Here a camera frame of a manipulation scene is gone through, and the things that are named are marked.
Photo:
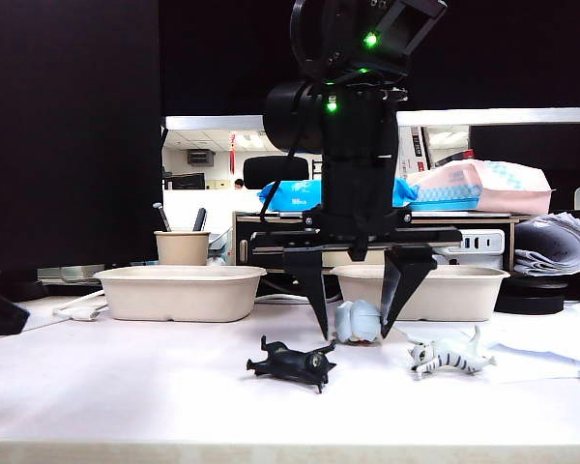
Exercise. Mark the white paper sheets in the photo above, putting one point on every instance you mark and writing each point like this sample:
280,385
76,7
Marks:
551,338

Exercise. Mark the background person dark hair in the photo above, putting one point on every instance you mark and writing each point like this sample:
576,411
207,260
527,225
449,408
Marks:
239,183

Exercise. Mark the black office chair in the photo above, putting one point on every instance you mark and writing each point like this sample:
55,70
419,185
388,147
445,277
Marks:
270,171

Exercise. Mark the black round stand base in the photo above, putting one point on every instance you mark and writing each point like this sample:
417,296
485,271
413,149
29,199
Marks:
529,299

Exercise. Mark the dark grey pen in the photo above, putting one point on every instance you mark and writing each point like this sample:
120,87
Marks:
199,220

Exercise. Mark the white multi-port charger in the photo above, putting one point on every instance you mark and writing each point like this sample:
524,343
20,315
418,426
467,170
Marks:
488,241

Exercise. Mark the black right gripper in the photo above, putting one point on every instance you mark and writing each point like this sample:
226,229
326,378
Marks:
360,169

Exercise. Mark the large black monitor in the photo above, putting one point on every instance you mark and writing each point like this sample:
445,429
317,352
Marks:
67,145

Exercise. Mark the beige paper cup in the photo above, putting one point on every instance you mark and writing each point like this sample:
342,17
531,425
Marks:
181,249

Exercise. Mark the silver metal pen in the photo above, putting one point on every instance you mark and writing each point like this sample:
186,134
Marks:
163,220

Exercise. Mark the beige box inside shelf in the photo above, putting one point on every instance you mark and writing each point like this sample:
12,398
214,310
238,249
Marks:
338,260

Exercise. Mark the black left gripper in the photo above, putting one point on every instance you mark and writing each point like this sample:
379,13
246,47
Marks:
0,316

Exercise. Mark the black cat doll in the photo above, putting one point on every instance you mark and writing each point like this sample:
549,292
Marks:
290,362

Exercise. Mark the red hanging Chinese knot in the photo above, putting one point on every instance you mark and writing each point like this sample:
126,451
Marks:
233,154

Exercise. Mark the blue wet wipes pack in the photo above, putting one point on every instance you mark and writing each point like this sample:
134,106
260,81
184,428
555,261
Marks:
295,193

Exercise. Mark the white grey striped cat doll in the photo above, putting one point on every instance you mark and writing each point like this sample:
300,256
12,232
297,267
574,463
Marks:
447,360

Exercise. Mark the pale blue white doll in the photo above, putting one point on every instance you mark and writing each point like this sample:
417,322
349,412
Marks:
357,319

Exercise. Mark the pink tissue pack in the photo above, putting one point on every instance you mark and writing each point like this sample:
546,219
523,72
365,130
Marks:
505,193

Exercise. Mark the black monitor silver bezel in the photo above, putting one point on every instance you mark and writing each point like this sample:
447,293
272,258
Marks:
222,58

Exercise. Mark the curled stack of papers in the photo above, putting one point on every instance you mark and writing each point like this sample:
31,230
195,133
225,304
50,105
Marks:
553,241

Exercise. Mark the beige paper box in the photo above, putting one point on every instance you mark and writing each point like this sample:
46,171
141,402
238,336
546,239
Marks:
459,295
183,295

